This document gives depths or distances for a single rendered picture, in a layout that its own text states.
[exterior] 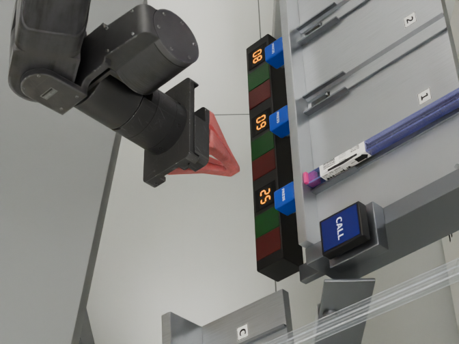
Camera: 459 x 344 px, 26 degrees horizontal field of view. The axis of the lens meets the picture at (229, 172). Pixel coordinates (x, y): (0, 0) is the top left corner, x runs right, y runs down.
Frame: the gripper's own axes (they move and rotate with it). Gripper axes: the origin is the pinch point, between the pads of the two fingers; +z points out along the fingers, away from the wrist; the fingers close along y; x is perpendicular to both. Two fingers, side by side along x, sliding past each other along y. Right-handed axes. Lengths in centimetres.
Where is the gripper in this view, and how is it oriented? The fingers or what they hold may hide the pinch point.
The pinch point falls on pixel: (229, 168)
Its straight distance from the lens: 103.8
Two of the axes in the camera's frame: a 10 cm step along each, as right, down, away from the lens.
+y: -0.2, -8.0, 6.0
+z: 6.9, 4.3, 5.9
